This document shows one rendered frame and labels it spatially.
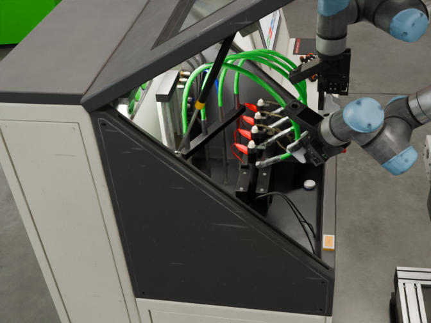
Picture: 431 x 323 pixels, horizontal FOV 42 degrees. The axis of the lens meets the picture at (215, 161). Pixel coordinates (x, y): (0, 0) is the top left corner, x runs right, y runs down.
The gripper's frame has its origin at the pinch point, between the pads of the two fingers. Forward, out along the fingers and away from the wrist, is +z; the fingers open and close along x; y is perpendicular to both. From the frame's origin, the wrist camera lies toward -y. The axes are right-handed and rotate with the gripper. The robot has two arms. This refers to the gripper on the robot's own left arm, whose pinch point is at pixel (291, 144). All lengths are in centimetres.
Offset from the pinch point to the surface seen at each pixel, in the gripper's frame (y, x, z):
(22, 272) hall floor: -26, -69, 177
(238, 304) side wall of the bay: 25.6, -34.1, 23.6
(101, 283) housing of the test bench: -4, -57, 40
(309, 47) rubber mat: -16, 80, 75
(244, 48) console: -30, 28, 32
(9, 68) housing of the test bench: -61, -42, 6
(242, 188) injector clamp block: 3.0, -7.2, 29.2
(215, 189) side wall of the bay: -5.5, -25.8, -3.5
